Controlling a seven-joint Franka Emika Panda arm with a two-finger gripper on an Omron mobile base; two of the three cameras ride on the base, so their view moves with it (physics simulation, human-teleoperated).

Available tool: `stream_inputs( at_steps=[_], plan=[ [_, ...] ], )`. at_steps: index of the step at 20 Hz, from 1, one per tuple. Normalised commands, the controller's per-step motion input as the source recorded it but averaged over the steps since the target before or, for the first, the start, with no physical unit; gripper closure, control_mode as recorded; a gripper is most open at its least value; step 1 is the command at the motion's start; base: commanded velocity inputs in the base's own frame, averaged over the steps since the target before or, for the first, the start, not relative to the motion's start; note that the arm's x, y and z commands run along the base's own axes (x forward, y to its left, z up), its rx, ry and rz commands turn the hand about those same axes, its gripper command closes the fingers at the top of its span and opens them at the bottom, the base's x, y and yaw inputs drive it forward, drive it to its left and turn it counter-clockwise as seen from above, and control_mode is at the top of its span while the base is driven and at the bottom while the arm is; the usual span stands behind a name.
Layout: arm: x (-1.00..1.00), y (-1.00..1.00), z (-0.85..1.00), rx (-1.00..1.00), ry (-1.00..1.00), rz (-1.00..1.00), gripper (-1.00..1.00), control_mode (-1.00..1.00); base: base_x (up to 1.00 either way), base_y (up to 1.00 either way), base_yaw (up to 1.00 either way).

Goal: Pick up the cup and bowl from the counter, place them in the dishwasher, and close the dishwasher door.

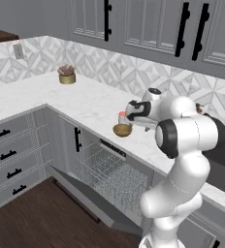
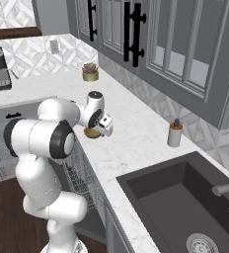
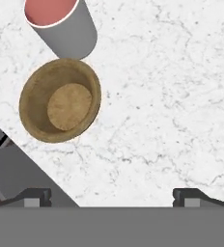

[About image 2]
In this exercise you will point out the dishwasher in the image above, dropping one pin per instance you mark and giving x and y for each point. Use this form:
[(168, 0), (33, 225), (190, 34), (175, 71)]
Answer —
[(93, 210)]

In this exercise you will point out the brown wooden window sill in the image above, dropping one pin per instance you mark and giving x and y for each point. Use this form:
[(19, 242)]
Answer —
[(11, 33)]

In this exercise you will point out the grey tap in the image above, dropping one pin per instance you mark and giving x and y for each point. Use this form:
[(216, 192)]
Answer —
[(225, 189)]

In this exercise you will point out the brown bowl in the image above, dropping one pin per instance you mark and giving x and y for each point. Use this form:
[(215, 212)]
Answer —
[(91, 133)]

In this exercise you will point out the black sink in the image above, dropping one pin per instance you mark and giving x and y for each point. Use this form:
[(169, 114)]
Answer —
[(172, 194)]

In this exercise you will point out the potted succulent plant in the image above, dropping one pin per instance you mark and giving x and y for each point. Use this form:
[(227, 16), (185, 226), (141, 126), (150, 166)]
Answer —
[(90, 74)]

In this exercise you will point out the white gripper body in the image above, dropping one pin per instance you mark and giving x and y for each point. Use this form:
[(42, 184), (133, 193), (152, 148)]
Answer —
[(108, 129)]

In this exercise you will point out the white soap dispenser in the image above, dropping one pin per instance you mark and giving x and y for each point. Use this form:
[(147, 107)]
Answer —
[(174, 136)]

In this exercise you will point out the white wall outlet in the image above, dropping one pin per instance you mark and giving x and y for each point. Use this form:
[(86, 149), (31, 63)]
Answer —
[(54, 46)]

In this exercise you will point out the grey glass cupboard door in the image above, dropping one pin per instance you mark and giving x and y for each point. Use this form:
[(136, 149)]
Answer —
[(84, 19), (114, 29), (185, 49)]

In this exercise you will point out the grey base cupboard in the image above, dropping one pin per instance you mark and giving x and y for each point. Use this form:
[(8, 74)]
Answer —
[(114, 235)]

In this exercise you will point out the grey drawer front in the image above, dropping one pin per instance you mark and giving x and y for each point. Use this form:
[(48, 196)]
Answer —
[(1, 113)]

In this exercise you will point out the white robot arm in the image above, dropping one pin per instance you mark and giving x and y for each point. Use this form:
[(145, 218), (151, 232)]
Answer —
[(37, 138)]

